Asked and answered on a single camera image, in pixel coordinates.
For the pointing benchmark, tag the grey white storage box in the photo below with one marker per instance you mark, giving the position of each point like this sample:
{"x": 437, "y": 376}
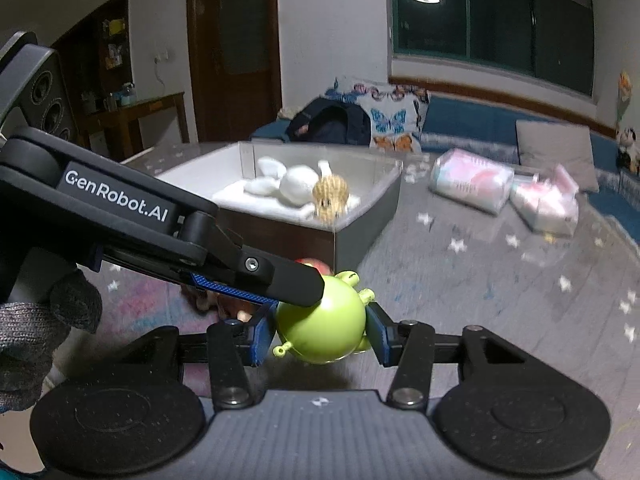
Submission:
{"x": 272, "y": 225}

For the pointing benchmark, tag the dark blue backpack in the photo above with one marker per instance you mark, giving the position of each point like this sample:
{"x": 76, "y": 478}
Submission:
{"x": 327, "y": 121}

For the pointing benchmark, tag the white plush rabbit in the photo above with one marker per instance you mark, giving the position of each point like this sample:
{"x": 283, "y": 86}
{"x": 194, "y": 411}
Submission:
{"x": 292, "y": 184}

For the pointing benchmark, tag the dark bookshelf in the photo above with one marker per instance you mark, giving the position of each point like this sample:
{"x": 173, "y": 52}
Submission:
{"x": 96, "y": 65}

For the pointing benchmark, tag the pink tissue pack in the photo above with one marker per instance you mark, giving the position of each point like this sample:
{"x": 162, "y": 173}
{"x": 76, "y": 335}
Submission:
{"x": 472, "y": 180}
{"x": 548, "y": 206}

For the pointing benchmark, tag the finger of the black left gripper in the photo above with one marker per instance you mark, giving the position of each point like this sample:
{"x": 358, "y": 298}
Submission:
{"x": 226, "y": 260}

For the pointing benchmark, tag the wooden side table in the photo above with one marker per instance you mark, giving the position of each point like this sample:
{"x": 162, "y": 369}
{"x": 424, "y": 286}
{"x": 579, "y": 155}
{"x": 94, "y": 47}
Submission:
{"x": 135, "y": 115}

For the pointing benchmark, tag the blue sofa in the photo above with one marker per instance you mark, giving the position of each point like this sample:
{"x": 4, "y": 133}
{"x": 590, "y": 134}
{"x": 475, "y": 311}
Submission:
{"x": 490, "y": 130}

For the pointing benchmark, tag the brown monkey toy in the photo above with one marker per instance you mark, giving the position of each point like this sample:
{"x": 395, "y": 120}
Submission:
{"x": 225, "y": 306}

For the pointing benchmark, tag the butterfly print pillow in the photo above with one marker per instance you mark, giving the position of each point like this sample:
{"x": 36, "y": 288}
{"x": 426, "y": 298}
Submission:
{"x": 397, "y": 113}

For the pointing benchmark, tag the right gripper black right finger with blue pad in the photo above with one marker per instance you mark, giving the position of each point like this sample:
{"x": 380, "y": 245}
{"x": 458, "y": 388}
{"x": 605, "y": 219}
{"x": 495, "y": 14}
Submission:
{"x": 413, "y": 348}

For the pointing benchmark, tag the red round toy figure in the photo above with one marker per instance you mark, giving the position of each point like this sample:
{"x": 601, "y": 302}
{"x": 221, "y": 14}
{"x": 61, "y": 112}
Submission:
{"x": 319, "y": 265}

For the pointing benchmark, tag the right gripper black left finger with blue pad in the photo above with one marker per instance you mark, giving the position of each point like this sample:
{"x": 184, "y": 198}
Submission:
{"x": 228, "y": 348}

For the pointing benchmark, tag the plush toy on sofa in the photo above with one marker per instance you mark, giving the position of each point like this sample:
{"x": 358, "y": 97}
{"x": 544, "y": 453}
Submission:
{"x": 627, "y": 157}

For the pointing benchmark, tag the green framed window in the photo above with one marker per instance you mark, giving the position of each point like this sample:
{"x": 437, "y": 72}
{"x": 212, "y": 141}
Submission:
{"x": 549, "y": 40}

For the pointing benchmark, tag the grey star blanket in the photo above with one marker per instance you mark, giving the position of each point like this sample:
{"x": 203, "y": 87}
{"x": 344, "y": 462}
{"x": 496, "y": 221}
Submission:
{"x": 574, "y": 303}

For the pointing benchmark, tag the green round toy figure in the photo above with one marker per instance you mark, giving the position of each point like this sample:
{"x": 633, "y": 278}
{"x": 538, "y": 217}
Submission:
{"x": 330, "y": 330}

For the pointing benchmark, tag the grey cushion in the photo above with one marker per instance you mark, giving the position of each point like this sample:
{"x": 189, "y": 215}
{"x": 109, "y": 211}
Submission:
{"x": 545, "y": 145}

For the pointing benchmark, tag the dark wooden door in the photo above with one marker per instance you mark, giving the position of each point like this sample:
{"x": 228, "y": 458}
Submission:
{"x": 234, "y": 57}

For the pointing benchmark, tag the gloved grey knit hand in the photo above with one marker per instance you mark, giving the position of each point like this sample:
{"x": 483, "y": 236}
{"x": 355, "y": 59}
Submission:
{"x": 30, "y": 334}

